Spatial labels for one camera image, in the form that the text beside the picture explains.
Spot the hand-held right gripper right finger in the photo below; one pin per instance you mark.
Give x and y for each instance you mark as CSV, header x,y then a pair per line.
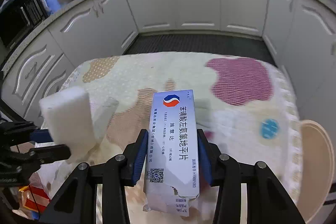
x,y
204,155

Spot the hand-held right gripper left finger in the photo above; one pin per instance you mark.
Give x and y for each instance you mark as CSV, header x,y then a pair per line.
x,y
139,155

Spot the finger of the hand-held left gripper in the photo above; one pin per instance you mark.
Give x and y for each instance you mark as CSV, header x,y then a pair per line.
x,y
42,137
52,153

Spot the white foam block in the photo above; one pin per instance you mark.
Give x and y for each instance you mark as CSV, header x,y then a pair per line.
x,y
68,119

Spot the white medicine box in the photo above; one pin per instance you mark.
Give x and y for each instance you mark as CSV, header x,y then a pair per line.
x,y
173,134

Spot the beige trash bin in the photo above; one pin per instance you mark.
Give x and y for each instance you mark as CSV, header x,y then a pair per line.
x,y
312,150

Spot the orange red plastic bag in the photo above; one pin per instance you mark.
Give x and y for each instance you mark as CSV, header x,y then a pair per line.
x,y
34,200

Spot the patterned tablecloth table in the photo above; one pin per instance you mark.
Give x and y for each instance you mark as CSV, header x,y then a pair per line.
x,y
157,74

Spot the black microwave oven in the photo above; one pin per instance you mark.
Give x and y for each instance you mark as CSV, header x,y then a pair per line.
x,y
18,19

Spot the blue cup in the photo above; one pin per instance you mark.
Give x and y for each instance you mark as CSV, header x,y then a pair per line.
x,y
52,2

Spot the white kitchen base cabinets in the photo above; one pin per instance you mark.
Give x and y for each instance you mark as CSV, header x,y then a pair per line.
x,y
197,3

